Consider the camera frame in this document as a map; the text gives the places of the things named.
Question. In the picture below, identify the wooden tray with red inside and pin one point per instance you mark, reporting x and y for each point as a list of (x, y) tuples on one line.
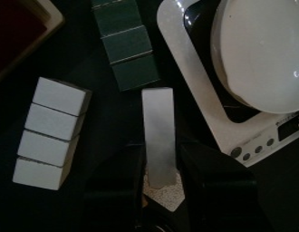
[(17, 33)]

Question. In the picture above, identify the flat silver-white toy bar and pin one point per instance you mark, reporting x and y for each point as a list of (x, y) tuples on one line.
[(158, 133)]

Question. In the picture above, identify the dark green segmented toy block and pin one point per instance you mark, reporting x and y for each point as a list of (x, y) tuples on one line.
[(128, 51)]

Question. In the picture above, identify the white kitchen scale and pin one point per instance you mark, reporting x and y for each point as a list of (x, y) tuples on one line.
[(187, 63)]

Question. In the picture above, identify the white four-segment toy block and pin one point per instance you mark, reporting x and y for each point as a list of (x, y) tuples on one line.
[(49, 133)]

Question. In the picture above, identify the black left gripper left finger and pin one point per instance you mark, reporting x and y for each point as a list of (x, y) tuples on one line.
[(115, 193)]

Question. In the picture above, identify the white speckled toy rice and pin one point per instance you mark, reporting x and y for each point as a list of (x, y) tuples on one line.
[(166, 198)]

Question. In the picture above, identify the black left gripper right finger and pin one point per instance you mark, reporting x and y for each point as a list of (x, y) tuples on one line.
[(219, 193)]

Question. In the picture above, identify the white toy pan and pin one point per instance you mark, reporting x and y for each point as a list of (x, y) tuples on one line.
[(260, 54)]

